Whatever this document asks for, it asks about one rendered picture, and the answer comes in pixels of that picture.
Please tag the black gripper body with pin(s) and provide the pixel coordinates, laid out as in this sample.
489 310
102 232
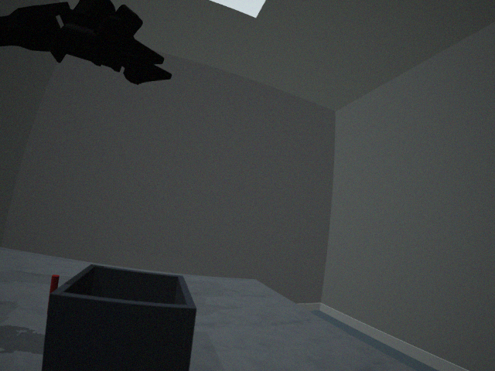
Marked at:
98 46

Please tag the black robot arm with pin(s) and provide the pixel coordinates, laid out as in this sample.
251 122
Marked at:
36 27

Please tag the red peg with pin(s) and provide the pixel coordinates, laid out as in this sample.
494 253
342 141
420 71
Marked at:
54 283

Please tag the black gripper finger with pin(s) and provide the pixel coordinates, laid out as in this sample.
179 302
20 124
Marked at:
130 51
151 72

